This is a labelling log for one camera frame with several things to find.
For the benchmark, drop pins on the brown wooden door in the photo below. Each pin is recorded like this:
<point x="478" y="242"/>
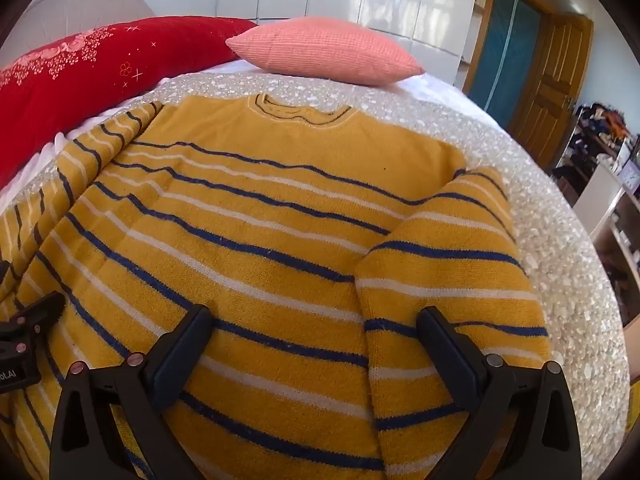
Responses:
<point x="550" y="90"/>

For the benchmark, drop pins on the red floral pillow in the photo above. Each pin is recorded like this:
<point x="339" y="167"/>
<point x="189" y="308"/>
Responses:
<point x="75" y="90"/>

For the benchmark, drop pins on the white glossy wardrobe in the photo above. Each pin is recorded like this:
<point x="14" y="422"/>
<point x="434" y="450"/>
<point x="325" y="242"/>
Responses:
<point x="400" y="0"/>

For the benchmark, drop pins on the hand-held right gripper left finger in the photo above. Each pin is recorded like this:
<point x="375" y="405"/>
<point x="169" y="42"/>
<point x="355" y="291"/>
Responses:
<point x="180" y="355"/>

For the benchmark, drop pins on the teal glass door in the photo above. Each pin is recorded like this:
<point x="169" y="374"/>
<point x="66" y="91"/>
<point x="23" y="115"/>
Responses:
<point x="505" y="45"/>

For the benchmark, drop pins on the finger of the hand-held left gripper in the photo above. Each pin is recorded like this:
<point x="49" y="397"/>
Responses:
<point x="39" y="312"/>

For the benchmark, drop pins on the pile of dark clothes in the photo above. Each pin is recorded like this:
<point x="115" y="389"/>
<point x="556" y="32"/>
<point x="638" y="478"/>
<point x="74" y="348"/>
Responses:
<point x="595" y="125"/>

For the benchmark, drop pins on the yellow striped knit sweater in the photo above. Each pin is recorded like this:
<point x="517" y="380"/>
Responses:
<point x="250" y="240"/>

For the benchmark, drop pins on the white cabinet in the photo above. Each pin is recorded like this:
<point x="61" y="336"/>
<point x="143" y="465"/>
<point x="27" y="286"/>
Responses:
<point x="602" y="200"/>

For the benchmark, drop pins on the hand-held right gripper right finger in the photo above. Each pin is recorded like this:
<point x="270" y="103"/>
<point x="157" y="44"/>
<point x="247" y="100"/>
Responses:
<point x="450" y="355"/>

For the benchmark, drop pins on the pale padded headboard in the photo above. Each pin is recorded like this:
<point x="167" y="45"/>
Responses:
<point x="90" y="5"/>

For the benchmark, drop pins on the beige heart-print quilt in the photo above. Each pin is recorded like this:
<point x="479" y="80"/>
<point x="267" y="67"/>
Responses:
<point x="555" y="260"/>

